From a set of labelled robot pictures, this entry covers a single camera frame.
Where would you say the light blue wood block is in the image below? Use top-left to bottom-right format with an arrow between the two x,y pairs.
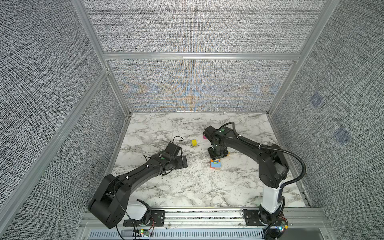
211,163 -> 222,168

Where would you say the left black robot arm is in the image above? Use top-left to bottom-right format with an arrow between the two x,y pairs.
88,152 -> 188,229

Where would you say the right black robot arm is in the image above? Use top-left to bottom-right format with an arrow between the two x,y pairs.
203,126 -> 289,225

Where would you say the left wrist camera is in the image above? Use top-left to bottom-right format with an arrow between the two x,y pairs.
165,142 -> 183,158

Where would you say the aluminium mounting rail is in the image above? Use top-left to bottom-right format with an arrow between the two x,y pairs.
76,206 -> 331,230

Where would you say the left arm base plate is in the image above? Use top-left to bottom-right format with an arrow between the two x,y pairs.
123,210 -> 166,228

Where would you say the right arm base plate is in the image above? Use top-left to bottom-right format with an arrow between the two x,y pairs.
241,209 -> 288,228

